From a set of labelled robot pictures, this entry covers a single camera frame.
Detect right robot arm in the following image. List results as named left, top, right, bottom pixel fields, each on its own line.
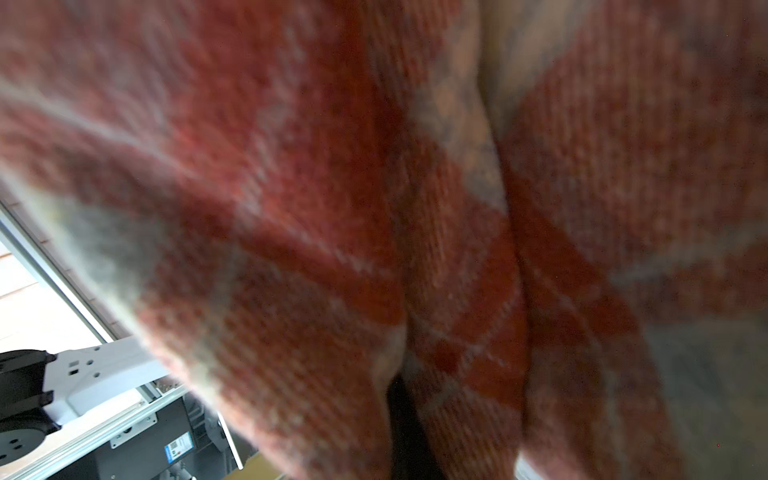
left=1, top=338, right=445, bottom=479

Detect red plaid skirt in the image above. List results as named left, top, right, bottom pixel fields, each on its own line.
left=1, top=1, right=767, bottom=479

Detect aluminium mounting rail frame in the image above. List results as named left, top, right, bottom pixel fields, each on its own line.
left=0, top=203, right=253, bottom=480

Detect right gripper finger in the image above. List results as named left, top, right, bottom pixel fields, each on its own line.
left=387, top=374, right=446, bottom=480

